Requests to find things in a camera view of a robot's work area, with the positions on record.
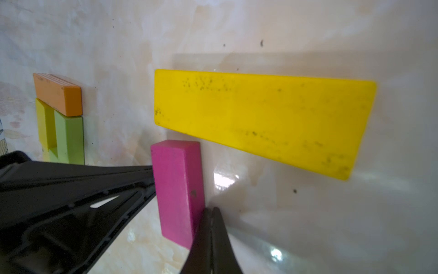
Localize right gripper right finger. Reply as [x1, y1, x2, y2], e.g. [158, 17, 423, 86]
[211, 207, 243, 274]

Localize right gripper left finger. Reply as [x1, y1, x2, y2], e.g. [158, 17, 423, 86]
[180, 208, 212, 274]

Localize long yellow block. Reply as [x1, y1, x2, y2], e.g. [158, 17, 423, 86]
[154, 70, 377, 180]

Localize orange long block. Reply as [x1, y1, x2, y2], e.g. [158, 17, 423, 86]
[33, 73, 83, 117]

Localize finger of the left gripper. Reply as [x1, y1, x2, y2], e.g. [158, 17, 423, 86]
[1, 151, 156, 274]

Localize magenta block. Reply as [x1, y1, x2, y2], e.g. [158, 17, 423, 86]
[151, 140, 205, 249]

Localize small yellow block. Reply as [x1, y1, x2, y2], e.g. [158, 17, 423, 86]
[35, 98, 57, 162]

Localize lime green block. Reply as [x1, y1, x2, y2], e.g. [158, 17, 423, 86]
[54, 111, 84, 165]

